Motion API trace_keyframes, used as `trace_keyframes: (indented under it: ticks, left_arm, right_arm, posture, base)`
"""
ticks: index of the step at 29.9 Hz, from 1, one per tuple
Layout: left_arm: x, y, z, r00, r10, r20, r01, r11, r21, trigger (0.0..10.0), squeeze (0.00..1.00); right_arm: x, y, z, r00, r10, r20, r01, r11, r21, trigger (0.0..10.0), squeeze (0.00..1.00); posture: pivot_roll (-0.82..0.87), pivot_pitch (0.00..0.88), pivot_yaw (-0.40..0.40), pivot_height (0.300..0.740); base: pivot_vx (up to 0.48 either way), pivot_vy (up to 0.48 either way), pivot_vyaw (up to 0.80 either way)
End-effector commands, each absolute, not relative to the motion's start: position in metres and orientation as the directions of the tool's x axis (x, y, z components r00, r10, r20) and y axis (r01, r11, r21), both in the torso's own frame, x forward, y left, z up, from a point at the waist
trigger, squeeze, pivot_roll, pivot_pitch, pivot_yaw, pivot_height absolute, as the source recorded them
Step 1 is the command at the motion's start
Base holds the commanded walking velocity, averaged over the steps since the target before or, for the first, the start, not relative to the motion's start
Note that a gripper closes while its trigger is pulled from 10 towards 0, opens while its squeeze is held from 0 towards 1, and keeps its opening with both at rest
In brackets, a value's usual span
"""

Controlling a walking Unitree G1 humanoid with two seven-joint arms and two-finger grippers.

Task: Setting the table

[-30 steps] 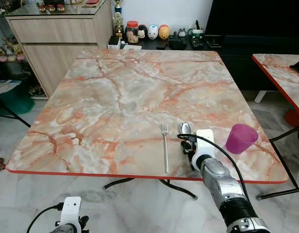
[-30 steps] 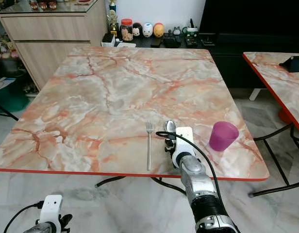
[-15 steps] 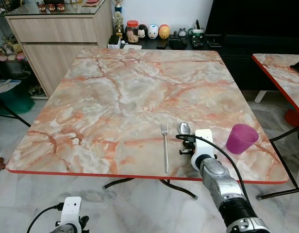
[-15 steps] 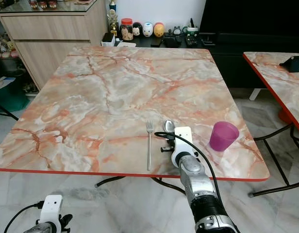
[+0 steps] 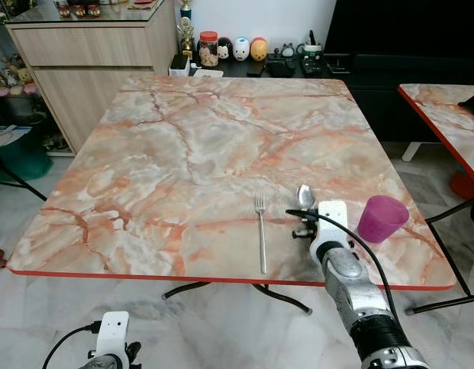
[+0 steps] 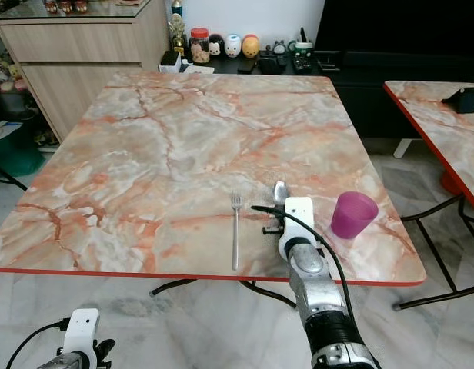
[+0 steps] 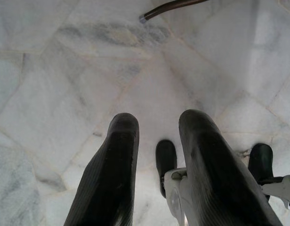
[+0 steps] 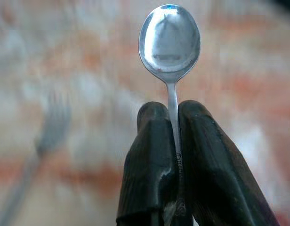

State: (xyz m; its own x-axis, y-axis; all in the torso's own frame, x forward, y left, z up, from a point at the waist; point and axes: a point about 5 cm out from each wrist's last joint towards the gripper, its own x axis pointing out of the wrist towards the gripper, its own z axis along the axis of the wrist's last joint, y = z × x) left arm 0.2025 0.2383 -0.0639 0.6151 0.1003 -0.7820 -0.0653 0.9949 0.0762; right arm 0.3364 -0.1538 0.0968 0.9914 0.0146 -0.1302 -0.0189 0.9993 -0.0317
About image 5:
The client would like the white round figurine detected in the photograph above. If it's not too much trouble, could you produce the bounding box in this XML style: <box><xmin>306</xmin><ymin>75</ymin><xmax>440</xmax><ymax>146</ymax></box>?
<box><xmin>232</xmin><ymin>36</ymin><xmax>251</xmax><ymax>62</ymax></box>

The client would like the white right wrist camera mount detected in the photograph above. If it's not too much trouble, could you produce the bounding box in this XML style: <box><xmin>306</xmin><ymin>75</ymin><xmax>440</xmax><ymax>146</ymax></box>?
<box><xmin>309</xmin><ymin>200</ymin><xmax>350</xmax><ymax>267</ymax></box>

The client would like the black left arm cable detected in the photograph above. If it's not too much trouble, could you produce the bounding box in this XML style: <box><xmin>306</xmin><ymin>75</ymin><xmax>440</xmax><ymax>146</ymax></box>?
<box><xmin>42</xmin><ymin>323</ymin><xmax>101</xmax><ymax>369</ymax></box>

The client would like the green plastic bin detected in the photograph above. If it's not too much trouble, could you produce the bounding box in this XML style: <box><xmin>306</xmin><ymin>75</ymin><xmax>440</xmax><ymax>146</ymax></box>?
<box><xmin>0</xmin><ymin>127</ymin><xmax>54</xmax><ymax>182</ymax></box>

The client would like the gold trophy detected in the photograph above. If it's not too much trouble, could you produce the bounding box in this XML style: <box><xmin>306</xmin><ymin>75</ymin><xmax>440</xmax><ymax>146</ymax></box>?
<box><xmin>178</xmin><ymin>0</ymin><xmax>195</xmax><ymax>59</ymax></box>

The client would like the silver metal fork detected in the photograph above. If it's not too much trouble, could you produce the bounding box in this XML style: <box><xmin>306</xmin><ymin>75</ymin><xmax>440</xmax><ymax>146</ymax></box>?
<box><xmin>254</xmin><ymin>192</ymin><xmax>268</xmax><ymax>275</ymax></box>

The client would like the black round figurine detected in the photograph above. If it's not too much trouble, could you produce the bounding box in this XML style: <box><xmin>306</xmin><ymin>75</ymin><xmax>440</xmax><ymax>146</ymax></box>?
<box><xmin>217</xmin><ymin>37</ymin><xmax>233</xmax><ymax>62</ymax></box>

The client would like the black device on stand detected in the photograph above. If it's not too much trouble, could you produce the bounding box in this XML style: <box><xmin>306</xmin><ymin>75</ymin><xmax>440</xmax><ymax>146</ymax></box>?
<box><xmin>458</xmin><ymin>91</ymin><xmax>474</xmax><ymax>118</ymax></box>

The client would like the black metal table leg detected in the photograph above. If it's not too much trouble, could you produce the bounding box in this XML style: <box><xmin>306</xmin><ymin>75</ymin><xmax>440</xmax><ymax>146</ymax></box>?
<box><xmin>162</xmin><ymin>281</ymin><xmax>312</xmax><ymax>315</ymax></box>
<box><xmin>406</xmin><ymin>196</ymin><xmax>474</xmax><ymax>316</ymax></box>

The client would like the red plastic stool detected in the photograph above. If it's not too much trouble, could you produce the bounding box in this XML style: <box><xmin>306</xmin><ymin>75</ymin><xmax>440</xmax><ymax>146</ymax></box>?
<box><xmin>450</xmin><ymin>169</ymin><xmax>474</xmax><ymax>201</ymax></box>

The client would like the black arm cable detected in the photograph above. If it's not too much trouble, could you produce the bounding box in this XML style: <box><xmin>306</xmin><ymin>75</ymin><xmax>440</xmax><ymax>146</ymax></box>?
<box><xmin>42</xmin><ymin>323</ymin><xmax>101</xmax><ymax>369</ymax></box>
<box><xmin>285</xmin><ymin>208</ymin><xmax>403</xmax><ymax>331</ymax></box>

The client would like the light wooden cabinet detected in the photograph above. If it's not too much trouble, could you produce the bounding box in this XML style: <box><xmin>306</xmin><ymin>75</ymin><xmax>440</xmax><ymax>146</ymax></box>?
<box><xmin>5</xmin><ymin>0</ymin><xmax>180</xmax><ymax>155</ymax></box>

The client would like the green and white mug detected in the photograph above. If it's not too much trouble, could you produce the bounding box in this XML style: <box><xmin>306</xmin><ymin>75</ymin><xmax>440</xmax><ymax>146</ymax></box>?
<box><xmin>297</xmin><ymin>43</ymin><xmax>324</xmax><ymax>64</ymax></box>

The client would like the white table leg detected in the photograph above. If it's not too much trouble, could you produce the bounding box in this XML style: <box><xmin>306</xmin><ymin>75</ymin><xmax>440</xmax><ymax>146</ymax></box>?
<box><xmin>401</xmin><ymin>141</ymin><xmax>423</xmax><ymax>163</ymax></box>

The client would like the red-lidded glass jar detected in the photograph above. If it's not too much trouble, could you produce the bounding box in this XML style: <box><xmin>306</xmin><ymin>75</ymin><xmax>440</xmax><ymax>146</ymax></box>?
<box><xmin>199</xmin><ymin>31</ymin><xmax>220</xmax><ymax>68</ymax></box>

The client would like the yellow round figurine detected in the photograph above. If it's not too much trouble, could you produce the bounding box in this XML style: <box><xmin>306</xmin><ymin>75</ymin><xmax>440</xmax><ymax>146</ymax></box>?
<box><xmin>249</xmin><ymin>37</ymin><xmax>269</xmax><ymax>62</ymax></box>

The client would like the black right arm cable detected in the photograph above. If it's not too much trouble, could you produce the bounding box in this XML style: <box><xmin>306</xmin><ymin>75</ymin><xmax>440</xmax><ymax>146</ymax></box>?
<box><xmin>285</xmin><ymin>208</ymin><xmax>403</xmax><ymax>331</ymax></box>

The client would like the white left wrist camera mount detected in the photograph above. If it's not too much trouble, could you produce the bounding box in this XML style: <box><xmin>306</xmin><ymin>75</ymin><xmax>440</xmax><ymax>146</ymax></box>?
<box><xmin>95</xmin><ymin>311</ymin><xmax>131</xmax><ymax>361</ymax></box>

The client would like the purple plastic cup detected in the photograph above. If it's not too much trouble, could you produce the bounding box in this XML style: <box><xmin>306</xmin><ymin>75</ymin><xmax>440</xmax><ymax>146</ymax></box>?
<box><xmin>356</xmin><ymin>194</ymin><xmax>411</xmax><ymax>244</ymax></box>

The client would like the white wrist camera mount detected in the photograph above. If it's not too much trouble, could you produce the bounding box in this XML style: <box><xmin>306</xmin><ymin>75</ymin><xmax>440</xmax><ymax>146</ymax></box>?
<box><xmin>95</xmin><ymin>311</ymin><xmax>131</xmax><ymax>361</ymax></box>
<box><xmin>309</xmin><ymin>200</ymin><xmax>350</xmax><ymax>267</ymax></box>

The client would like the black television screen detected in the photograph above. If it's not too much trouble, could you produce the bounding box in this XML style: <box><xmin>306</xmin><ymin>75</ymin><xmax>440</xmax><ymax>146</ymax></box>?
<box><xmin>323</xmin><ymin>0</ymin><xmax>474</xmax><ymax>58</ymax></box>

